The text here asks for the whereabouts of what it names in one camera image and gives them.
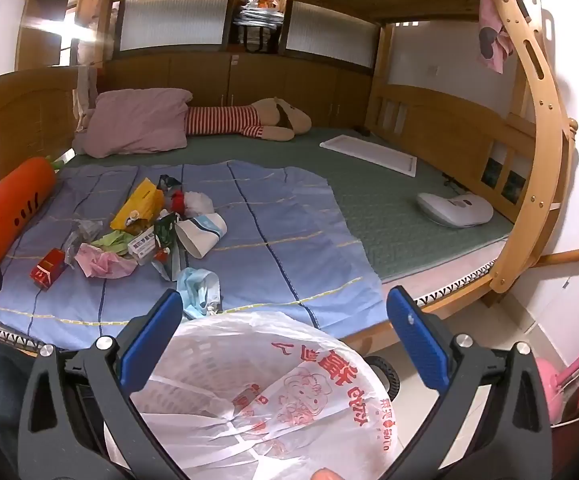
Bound wooden shelf unit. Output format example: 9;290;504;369
16;0;117;68

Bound clear crinkled wrapper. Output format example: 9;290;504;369
62;220;104;263

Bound pink hanging cloth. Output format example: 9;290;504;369
477;0;517;75

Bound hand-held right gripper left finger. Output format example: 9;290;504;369
16;289;185;480

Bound striped plush dog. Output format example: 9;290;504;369
185;97;313;142

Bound clear plastic bag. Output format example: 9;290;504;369
184;192;215;217

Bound white bin with plastic liner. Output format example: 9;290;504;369
104;310;395;480

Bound dark green packet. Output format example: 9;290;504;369
153;211;182;250

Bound white and blue packets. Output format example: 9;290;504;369
174;212;227;259

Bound small white and blue box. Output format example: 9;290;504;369
127;232;157;266

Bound yellow snack packet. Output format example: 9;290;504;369
110;177;165;231

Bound wooden bunk bed frame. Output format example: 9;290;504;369
0;0;577;358

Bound pink tissue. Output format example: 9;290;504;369
74;243;137;280

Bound green paper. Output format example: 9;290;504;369
90;229;135;252

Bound small red box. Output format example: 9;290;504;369
29;248;67;291

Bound orange carrot plush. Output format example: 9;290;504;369
0;156;59;276

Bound blue face mask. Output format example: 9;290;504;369
176;267;221;321

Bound green bed mat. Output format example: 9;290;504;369
56;127;515;283

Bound black wheel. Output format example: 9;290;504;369
364;356;401;403

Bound pink pillow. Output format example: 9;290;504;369
72;88;194;159

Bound flat white board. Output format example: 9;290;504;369
319;135;417;178

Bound blue checked bed sheet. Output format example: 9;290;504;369
0;160;385;339

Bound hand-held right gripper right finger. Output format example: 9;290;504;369
387;285;553;480

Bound curved wooden ladder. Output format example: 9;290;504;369
484;0;579;294

